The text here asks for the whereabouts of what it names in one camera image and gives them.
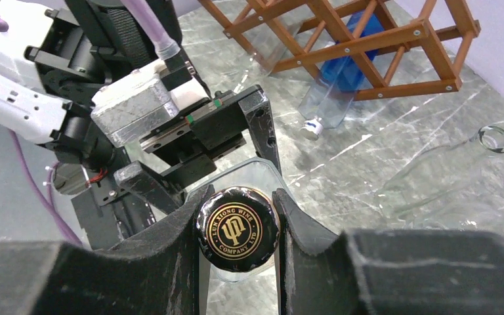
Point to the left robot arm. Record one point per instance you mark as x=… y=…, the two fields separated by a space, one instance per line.
x=52 y=63

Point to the blue square Blue Dash bottle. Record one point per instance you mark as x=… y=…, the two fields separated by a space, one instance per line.
x=329 y=97

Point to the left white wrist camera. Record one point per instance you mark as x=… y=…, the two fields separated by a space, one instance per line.
x=130 y=108

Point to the brown wooden wine rack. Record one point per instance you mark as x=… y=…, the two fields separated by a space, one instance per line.
x=366 y=32

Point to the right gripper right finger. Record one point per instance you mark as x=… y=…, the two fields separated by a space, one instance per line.
x=385 y=271

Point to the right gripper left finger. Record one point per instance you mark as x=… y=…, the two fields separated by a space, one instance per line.
x=158 y=271

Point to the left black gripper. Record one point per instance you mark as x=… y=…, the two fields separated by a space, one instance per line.
x=191 y=143

